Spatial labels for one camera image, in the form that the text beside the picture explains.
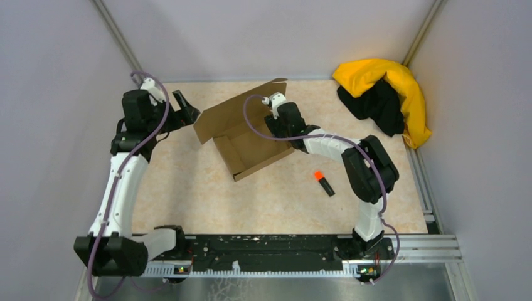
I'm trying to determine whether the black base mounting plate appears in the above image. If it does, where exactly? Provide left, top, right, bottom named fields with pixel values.
left=157, top=234, right=395, bottom=273

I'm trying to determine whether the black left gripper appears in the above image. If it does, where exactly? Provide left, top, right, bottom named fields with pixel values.
left=146, top=89, right=199, bottom=135

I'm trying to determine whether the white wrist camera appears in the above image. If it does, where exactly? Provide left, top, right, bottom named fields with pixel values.
left=262, top=92, right=287, bottom=119
left=140, top=77, right=167, bottom=106

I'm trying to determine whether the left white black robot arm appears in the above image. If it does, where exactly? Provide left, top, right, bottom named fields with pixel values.
left=73, top=89, right=200, bottom=277

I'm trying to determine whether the black cloth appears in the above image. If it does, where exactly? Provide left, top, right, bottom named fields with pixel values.
left=337, top=78, right=405, bottom=137

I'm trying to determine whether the aluminium frame rail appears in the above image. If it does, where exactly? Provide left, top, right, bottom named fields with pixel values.
left=74, top=229, right=476, bottom=300

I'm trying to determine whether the yellow cloth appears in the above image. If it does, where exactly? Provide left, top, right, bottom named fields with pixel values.
left=332, top=58, right=432, bottom=149

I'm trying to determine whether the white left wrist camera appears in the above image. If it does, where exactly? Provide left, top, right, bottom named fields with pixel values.
left=140, top=77, right=167, bottom=106

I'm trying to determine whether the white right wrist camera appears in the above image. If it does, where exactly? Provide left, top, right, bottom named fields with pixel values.
left=262, top=92, right=287, bottom=119

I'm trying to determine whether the brown cardboard box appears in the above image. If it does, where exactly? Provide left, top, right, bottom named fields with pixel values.
left=193, top=78, right=294, bottom=182

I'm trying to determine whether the orange black marker pen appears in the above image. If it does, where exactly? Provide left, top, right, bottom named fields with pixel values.
left=314, top=171, right=335, bottom=197

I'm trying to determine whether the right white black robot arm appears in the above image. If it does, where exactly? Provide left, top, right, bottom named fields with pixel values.
left=262, top=99, right=400, bottom=258

